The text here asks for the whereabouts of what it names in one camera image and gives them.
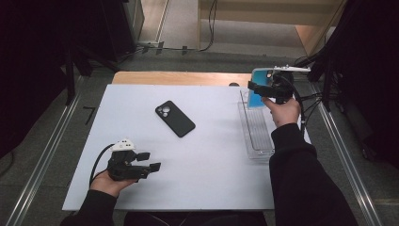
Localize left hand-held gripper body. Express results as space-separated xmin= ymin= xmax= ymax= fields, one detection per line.
xmin=105 ymin=137 xmax=152 ymax=183

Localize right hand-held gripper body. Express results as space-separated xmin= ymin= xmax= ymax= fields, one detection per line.
xmin=263 ymin=64 xmax=311 ymax=105

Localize iridescent phone case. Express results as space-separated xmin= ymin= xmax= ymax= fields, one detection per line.
xmin=247 ymin=67 xmax=275 ymax=110

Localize clear plastic rack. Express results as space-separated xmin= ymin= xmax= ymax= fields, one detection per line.
xmin=237 ymin=89 xmax=281 ymax=160

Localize black phone case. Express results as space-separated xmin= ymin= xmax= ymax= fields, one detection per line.
xmin=154 ymin=100 xmax=197 ymax=138

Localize person's right hand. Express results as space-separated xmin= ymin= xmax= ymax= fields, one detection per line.
xmin=261 ymin=95 xmax=302 ymax=128

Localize person's left hand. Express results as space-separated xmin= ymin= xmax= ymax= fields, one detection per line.
xmin=89 ymin=169 xmax=139 ymax=199

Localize black metal stand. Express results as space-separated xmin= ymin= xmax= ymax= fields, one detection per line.
xmin=280 ymin=0 xmax=346 ymax=113
xmin=63 ymin=43 xmax=120 ymax=106

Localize white table board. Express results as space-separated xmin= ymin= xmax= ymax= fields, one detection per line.
xmin=61 ymin=84 xmax=312 ymax=212

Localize wooden table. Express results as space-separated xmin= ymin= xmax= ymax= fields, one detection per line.
xmin=111 ymin=71 xmax=290 ymax=89

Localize light wooden shelf unit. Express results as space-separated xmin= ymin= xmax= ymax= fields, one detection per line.
xmin=197 ymin=0 xmax=350 ymax=58

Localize dark cabinet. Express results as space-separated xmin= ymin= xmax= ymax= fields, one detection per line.
xmin=99 ymin=0 xmax=146 ymax=62

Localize left hand-held gripper cable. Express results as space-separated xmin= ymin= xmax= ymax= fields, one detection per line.
xmin=88 ymin=143 xmax=116 ymax=188

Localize hand-held gripper cable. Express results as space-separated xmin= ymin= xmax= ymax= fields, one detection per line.
xmin=283 ymin=74 xmax=308 ymax=139
xmin=88 ymin=143 xmax=116 ymax=188

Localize black floor cables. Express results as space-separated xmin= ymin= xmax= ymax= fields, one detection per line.
xmin=295 ymin=56 xmax=346 ymax=127

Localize right hand-held gripper cable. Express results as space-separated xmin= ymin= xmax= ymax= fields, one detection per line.
xmin=283 ymin=74 xmax=308 ymax=139

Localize black hanging cable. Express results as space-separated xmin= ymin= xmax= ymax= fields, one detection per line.
xmin=137 ymin=0 xmax=218 ymax=53

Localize metal floor rail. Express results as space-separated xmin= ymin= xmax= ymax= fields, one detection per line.
xmin=305 ymin=78 xmax=386 ymax=226
xmin=4 ymin=74 xmax=86 ymax=226

